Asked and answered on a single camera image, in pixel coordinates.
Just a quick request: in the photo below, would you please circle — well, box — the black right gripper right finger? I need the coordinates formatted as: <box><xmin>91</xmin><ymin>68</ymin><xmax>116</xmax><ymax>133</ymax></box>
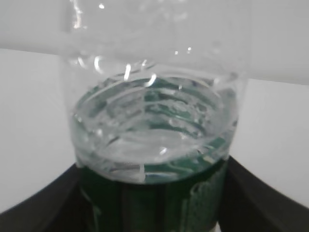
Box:
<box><xmin>219</xmin><ymin>157</ymin><xmax>309</xmax><ymax>232</ymax></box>

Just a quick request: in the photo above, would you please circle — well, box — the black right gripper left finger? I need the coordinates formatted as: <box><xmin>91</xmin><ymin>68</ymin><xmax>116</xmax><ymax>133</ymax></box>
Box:
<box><xmin>0</xmin><ymin>165</ymin><xmax>92</xmax><ymax>232</ymax></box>

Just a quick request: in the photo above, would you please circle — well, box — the clear green-label water bottle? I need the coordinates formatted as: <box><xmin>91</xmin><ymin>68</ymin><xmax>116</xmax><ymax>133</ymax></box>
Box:
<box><xmin>61</xmin><ymin>0</ymin><xmax>252</xmax><ymax>232</ymax></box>

